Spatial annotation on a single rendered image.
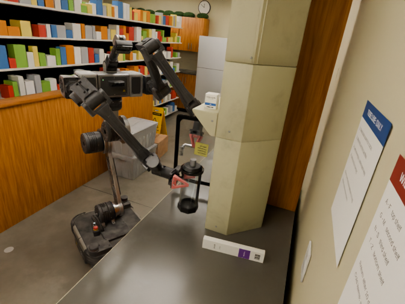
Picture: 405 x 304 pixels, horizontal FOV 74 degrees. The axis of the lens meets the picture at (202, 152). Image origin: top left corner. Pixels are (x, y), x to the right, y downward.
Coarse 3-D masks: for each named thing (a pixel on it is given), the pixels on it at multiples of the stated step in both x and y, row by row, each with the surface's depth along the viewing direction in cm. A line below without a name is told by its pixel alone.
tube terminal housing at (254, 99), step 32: (224, 64) 100; (224, 96) 105; (256, 96) 103; (288, 96) 109; (224, 128) 109; (256, 128) 109; (224, 160) 114; (256, 160) 116; (224, 192) 119; (256, 192) 124; (224, 224) 125; (256, 224) 133
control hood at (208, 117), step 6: (198, 108) 113; (204, 108) 114; (198, 114) 111; (204, 114) 110; (210, 114) 109; (216, 114) 108; (204, 120) 111; (210, 120) 110; (216, 120) 109; (204, 126) 112; (210, 126) 111; (216, 126) 110; (210, 132) 112
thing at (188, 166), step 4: (192, 160) 121; (184, 164) 124; (188, 164) 124; (192, 164) 122; (196, 164) 125; (184, 168) 122; (188, 168) 121; (192, 168) 121; (196, 168) 121; (200, 168) 123; (192, 172) 120; (196, 172) 121
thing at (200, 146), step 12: (180, 132) 150; (192, 132) 148; (204, 132) 146; (180, 144) 153; (192, 144) 150; (204, 144) 148; (180, 156) 155; (192, 156) 153; (204, 156) 151; (204, 168) 154; (204, 180) 157
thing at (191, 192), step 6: (186, 174) 120; (186, 180) 123; (192, 180) 122; (198, 180) 124; (192, 186) 123; (198, 186) 126; (180, 192) 128; (186, 192) 125; (192, 192) 125; (198, 192) 128; (180, 198) 129; (186, 198) 126; (192, 198) 126; (180, 204) 130; (186, 204) 128; (192, 204) 128
